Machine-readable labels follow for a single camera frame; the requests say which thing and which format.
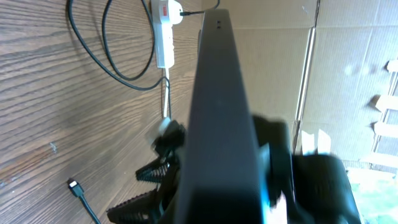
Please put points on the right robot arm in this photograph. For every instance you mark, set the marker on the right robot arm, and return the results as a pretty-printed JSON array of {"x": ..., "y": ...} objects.
[{"x": 316, "y": 187}]

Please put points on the blue screen Galaxy smartphone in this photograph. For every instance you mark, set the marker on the blue screen Galaxy smartphone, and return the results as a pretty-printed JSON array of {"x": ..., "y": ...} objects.
[{"x": 222, "y": 176}]

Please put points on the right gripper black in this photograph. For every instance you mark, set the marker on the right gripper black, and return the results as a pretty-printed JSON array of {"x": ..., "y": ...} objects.
[{"x": 144, "y": 208}]

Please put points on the white charger plug adapter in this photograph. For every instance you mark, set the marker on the white charger plug adapter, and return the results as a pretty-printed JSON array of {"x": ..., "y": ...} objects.
[{"x": 170, "y": 12}]

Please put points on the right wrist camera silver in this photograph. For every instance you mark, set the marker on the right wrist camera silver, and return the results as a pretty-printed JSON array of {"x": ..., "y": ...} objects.
[{"x": 157, "y": 130}]

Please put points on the white power strip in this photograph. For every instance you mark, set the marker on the white power strip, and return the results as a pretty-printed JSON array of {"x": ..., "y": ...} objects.
[{"x": 164, "y": 46}]

